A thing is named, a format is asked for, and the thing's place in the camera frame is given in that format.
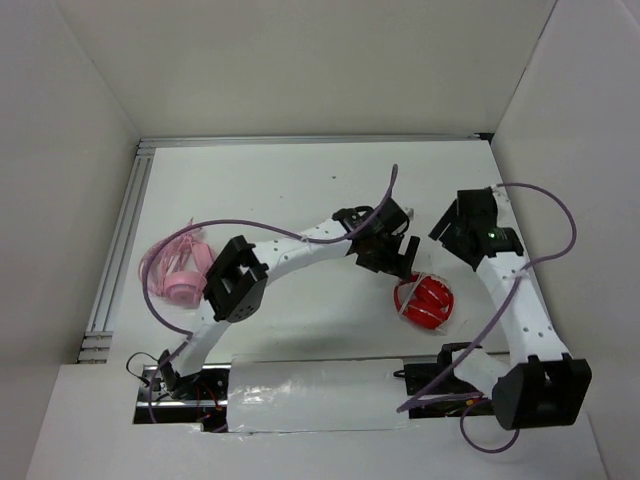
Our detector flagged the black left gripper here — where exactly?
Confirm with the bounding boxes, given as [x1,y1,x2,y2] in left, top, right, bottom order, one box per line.
[355,230,419,282]

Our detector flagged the white headphone cable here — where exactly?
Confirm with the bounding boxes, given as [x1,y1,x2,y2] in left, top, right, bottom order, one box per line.
[397,269,451,336]

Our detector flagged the red headphones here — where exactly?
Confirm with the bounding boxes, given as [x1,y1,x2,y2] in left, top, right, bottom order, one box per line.
[392,272,455,332]

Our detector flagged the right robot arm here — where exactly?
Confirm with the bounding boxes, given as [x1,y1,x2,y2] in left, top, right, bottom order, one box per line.
[429,187,592,430]

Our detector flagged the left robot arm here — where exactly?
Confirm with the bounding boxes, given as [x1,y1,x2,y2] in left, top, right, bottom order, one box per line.
[159,198,420,399]

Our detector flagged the pink headphones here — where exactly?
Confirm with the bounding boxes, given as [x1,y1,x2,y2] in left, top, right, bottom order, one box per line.
[147,229,215,308]

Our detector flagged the white taped cover plate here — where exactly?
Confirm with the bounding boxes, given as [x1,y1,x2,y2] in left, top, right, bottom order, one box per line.
[226,359,410,433]

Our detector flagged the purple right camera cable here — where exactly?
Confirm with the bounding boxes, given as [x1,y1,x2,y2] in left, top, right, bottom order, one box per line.
[397,182,579,454]

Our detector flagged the purple camera cable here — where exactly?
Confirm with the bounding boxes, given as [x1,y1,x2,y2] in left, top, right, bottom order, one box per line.
[397,182,579,454]
[142,163,400,434]

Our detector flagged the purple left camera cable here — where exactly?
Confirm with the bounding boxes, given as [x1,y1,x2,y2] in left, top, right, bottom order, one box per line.
[142,163,400,434]

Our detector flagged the aluminium frame rail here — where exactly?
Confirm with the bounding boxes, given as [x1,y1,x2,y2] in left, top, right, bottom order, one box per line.
[78,136,500,366]

